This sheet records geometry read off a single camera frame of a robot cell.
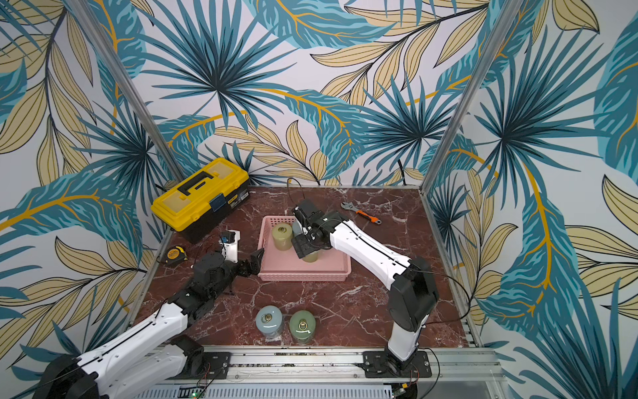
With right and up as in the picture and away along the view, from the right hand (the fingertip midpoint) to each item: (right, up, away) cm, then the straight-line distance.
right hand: (309, 242), depth 83 cm
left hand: (-19, -2, -2) cm, 19 cm away
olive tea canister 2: (+1, -4, -7) cm, 8 cm away
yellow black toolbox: (-42, +13, +7) cm, 45 cm away
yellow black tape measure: (-50, -6, +9) cm, 52 cm away
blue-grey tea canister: (-5, +4, +13) cm, 14 cm away
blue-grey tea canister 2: (-11, -22, -10) cm, 27 cm away
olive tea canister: (-10, +2, +9) cm, 14 cm away
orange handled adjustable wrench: (+17, +13, +30) cm, 37 cm away
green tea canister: (-1, -23, -11) cm, 26 cm away
